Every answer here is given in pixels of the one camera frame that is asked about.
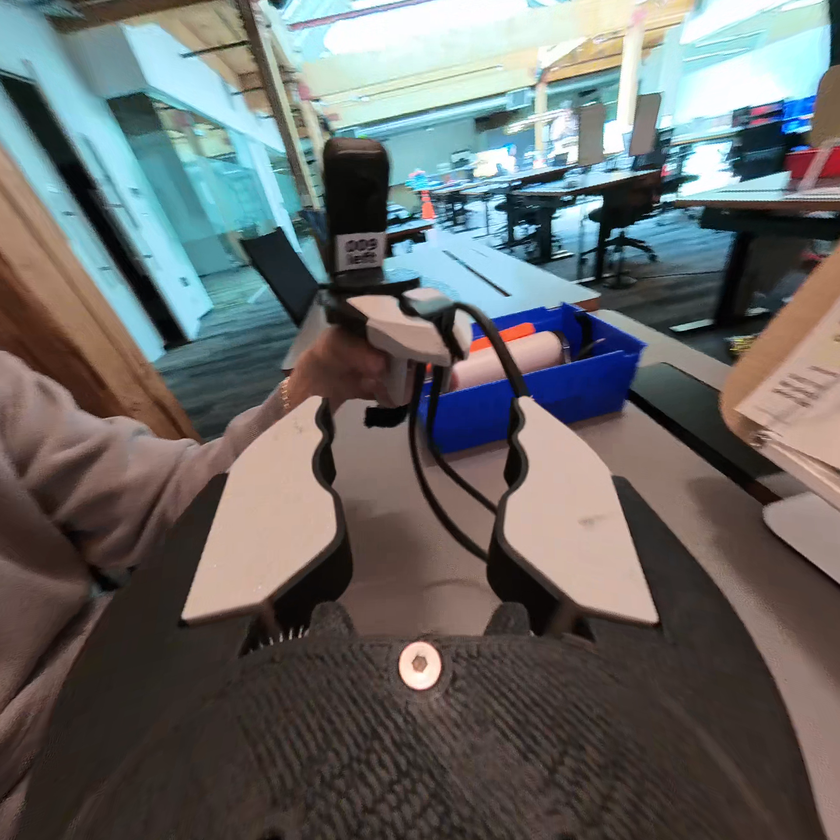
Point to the white bottle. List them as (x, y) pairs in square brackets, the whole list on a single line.
[(525, 358)]

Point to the grey desk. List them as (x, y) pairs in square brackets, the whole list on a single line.
[(722, 590)]

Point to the wooden top desk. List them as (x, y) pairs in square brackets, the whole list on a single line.
[(754, 193)]

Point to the blue plastic bin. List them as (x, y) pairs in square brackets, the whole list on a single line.
[(558, 394)]

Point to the person's left hand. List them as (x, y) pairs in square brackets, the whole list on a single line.
[(334, 367)]

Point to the orange traffic cone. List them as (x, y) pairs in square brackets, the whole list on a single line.
[(428, 208)]

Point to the long wooden desk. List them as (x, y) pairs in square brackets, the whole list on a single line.
[(590, 180)]

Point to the white desk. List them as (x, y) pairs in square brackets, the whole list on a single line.
[(525, 282)]

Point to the person's left forearm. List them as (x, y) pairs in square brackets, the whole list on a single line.
[(98, 459)]

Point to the red plastic bin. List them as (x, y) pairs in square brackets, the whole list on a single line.
[(804, 164)]

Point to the orange plastic block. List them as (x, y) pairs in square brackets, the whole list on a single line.
[(515, 332)]

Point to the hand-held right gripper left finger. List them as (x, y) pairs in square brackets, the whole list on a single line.
[(269, 512)]

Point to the black swivel chair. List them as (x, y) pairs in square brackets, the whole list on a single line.
[(623, 203)]

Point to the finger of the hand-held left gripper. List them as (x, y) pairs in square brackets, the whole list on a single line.
[(426, 305), (394, 325)]

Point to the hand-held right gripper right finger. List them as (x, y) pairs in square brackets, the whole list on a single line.
[(571, 525)]

